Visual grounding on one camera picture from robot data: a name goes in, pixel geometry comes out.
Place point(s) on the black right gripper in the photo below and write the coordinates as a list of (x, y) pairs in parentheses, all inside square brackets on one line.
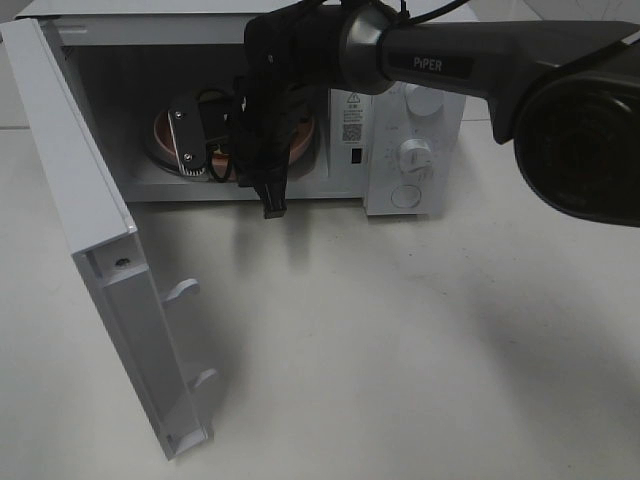
[(264, 119)]

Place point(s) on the pink round plate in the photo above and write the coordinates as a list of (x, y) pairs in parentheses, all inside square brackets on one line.
[(161, 133)]

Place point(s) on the round white door button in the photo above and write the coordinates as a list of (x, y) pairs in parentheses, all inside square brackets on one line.
[(406, 196)]

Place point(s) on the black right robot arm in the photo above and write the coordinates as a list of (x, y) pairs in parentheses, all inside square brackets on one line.
[(564, 93)]

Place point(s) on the white warning sticker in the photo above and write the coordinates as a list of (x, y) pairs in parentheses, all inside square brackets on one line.
[(353, 117)]

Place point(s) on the glass microwave turntable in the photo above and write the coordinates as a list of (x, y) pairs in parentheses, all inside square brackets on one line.
[(220, 168)]

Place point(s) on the white microwave oven body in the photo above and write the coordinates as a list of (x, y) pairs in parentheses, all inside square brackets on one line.
[(132, 58)]

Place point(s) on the upper white power knob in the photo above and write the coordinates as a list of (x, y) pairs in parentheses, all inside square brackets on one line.
[(422, 101)]

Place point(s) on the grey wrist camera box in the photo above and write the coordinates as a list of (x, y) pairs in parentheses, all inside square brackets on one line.
[(188, 135)]

